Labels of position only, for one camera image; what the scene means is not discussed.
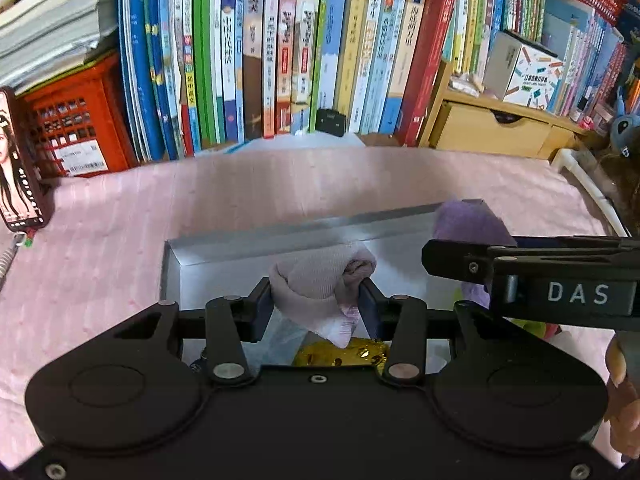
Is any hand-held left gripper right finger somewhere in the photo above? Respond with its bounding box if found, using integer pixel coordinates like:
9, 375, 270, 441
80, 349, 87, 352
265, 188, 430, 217
360, 279, 524, 387

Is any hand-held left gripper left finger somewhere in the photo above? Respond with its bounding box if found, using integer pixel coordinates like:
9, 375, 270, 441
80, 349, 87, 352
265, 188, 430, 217
112, 277, 274, 387

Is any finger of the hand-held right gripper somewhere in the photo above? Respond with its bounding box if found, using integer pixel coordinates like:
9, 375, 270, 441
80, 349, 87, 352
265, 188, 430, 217
421, 236, 640, 282

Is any purple cloth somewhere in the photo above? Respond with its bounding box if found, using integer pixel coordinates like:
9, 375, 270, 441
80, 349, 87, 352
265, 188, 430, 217
432, 199, 518, 311

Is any white shallow box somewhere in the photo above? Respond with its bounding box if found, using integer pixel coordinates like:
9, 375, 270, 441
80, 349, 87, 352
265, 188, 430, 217
160, 202, 495, 361

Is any green knit sock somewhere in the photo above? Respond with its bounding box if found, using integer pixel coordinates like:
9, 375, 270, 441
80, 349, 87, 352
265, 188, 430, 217
520, 319, 563, 342

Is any yellow sequin plush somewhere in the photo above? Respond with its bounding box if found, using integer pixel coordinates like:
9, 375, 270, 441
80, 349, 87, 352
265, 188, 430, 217
292, 337, 390, 368

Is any pale pink sock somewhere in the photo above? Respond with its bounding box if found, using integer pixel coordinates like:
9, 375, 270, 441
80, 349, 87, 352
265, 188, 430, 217
269, 241, 377, 348

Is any person's right hand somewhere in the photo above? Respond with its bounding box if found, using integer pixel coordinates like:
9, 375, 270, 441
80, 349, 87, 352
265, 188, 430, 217
604, 340, 640, 465

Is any brown haired doll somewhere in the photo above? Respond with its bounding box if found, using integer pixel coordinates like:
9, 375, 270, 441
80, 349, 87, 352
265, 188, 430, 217
582, 132, 640, 241

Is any wooden drawer organizer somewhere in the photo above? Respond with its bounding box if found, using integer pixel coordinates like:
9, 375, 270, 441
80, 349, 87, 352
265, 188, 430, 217
417, 60, 588, 161

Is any pink tablecloth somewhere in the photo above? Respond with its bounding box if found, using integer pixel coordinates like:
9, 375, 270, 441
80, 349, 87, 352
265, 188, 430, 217
0, 145, 640, 466

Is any blue plush toy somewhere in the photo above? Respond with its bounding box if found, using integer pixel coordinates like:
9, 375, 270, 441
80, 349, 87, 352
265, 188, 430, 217
607, 87, 640, 153

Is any small black box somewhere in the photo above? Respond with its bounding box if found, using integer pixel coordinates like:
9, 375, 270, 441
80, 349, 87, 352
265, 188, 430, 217
315, 108, 347, 137

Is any white box with colourful print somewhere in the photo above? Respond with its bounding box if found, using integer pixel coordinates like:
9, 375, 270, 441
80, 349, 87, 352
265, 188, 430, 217
482, 30, 558, 108

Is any row of upright books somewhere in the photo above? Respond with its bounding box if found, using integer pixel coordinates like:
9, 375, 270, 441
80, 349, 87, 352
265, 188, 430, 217
117, 0, 640, 161

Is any red plastic crate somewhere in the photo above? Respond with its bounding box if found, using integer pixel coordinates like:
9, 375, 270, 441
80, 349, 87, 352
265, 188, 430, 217
20, 52, 141, 178

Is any smartphone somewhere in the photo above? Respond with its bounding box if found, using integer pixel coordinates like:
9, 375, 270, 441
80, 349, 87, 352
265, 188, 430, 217
0, 86, 51, 233

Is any blue cardboard box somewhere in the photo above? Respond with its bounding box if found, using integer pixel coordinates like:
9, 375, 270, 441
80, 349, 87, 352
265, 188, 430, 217
614, 0, 640, 46

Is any stack of flat books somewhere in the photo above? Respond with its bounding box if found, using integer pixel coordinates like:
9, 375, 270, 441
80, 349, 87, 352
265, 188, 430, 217
0, 0, 121, 96

